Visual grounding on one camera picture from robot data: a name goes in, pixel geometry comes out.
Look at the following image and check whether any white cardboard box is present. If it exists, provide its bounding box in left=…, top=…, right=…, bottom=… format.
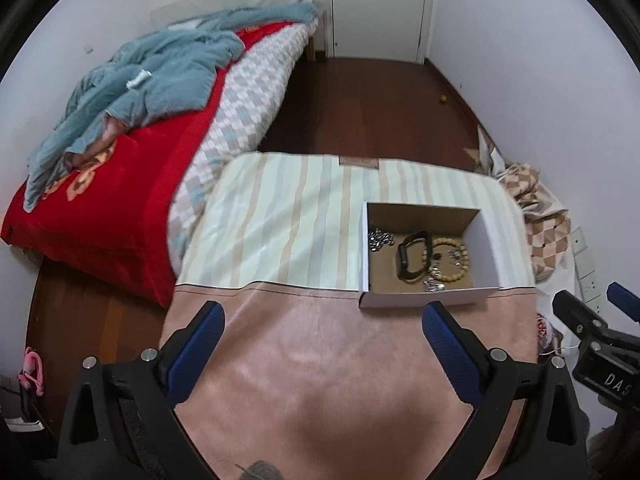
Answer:
left=358, top=201, right=502, bottom=309

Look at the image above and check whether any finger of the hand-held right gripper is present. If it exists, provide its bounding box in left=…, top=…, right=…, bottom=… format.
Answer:
left=552, top=290, right=611, bottom=343
left=606, top=281, right=640, bottom=323

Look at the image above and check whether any beige checkered cloth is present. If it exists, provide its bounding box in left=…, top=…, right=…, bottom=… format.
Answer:
left=492, top=162, right=572, bottom=281

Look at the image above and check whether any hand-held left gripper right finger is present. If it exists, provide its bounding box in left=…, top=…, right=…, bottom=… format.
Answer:
left=421, top=301, right=588, bottom=480

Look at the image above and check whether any dark bag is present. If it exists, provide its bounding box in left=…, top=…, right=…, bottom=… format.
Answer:
left=0, top=372, right=58, bottom=461

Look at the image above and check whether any bed with red blanket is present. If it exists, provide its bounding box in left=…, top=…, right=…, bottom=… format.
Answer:
left=0, top=20, right=296, bottom=309

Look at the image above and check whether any black smart band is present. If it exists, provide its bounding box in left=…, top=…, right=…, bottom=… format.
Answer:
left=396, top=230, right=435, bottom=281

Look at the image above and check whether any pink plastic object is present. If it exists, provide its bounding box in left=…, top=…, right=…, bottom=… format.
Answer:
left=17, top=347, right=46, bottom=396

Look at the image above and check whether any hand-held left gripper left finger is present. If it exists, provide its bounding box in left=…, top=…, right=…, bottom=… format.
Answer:
left=57, top=300, right=226, bottom=480

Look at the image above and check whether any white power strip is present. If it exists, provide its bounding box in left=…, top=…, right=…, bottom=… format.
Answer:
left=570, top=227, right=608, bottom=311

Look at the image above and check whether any checkered bedsheet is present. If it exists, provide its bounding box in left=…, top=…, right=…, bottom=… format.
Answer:
left=167, top=22, right=321, bottom=271

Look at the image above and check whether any wooden bed frame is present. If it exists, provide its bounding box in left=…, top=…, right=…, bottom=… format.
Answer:
left=306, top=10, right=328, bottom=61

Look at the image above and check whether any teal quilt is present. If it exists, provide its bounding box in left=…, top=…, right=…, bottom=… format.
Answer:
left=22, top=2, right=321, bottom=213

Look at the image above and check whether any checkered beige bag pile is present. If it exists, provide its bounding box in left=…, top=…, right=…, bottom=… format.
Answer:
left=530, top=260, right=586, bottom=361

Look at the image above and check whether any thick silver chain bracelet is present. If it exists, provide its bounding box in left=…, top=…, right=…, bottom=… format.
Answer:
left=368, top=227, right=396, bottom=252

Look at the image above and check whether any white door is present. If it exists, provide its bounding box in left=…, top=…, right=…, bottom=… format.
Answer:
left=322, top=0, right=438, bottom=66

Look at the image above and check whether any wooden bead bracelet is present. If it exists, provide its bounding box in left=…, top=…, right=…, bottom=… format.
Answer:
left=429, top=237, right=472, bottom=283

